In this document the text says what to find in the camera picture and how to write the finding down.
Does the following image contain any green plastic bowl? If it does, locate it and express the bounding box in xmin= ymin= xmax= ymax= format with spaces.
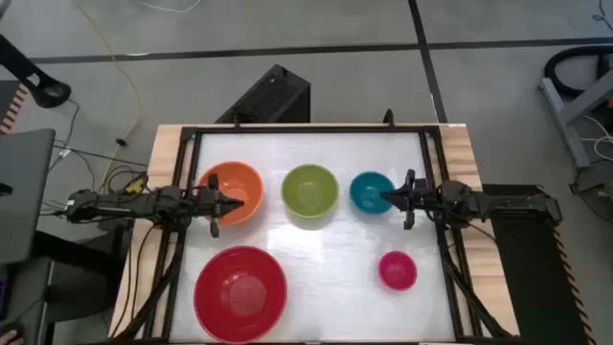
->
xmin=281 ymin=163 xmax=341 ymax=219

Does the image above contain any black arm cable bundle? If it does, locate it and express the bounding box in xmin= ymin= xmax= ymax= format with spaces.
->
xmin=112 ymin=222 xmax=189 ymax=345

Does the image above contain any white glossy table board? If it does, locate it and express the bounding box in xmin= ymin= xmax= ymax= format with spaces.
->
xmin=170 ymin=131 xmax=456 ymax=342

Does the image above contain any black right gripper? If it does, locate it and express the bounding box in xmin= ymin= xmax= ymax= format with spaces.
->
xmin=380 ymin=168 xmax=437 ymax=231

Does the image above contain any grey metal stand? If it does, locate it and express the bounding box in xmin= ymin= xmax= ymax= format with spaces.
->
xmin=537 ymin=69 xmax=613 ymax=169

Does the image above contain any white thin cable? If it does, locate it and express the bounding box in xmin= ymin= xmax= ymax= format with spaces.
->
xmin=132 ymin=0 xmax=204 ymax=14

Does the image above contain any black metal table frame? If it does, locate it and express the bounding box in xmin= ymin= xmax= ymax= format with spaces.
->
xmin=112 ymin=123 xmax=521 ymax=345

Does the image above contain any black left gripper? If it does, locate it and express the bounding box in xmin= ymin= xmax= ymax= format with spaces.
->
xmin=193 ymin=172 xmax=245 ymax=240

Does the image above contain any large red plastic bowl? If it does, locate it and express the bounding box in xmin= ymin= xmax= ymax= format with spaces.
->
xmin=193 ymin=245 xmax=288 ymax=344

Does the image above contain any black curved stand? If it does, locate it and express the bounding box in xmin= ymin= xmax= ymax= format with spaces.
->
xmin=0 ymin=33 xmax=73 ymax=109

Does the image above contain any black floor cable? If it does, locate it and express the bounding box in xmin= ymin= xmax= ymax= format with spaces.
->
xmin=50 ymin=98 xmax=150 ymax=170

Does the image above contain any thin yellow cable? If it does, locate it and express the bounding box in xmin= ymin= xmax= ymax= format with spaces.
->
xmin=76 ymin=3 xmax=143 ymax=193

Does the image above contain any white floor cable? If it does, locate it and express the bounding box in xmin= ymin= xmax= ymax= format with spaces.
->
xmin=579 ymin=114 xmax=613 ymax=163

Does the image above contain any yellow cable connector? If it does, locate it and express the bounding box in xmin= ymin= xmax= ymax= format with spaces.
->
xmin=125 ymin=175 xmax=148 ymax=196

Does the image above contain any teal plastic bowl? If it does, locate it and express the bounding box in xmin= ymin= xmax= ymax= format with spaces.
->
xmin=349 ymin=171 xmax=397 ymax=216

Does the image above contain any black perforated box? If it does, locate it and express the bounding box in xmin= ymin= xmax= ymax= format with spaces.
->
xmin=215 ymin=63 xmax=311 ymax=125

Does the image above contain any small pink plastic bowl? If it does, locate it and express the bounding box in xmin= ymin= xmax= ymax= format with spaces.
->
xmin=377 ymin=250 xmax=419 ymax=292

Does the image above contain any orange plastic bowl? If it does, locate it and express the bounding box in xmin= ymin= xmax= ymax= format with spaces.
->
xmin=197 ymin=161 xmax=265 ymax=227

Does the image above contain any black orange-striped platform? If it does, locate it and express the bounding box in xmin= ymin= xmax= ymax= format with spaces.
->
xmin=481 ymin=184 xmax=598 ymax=345
xmin=0 ymin=80 xmax=31 ymax=136

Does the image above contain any black thick hose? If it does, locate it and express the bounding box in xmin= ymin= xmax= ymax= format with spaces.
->
xmin=543 ymin=45 xmax=613 ymax=100

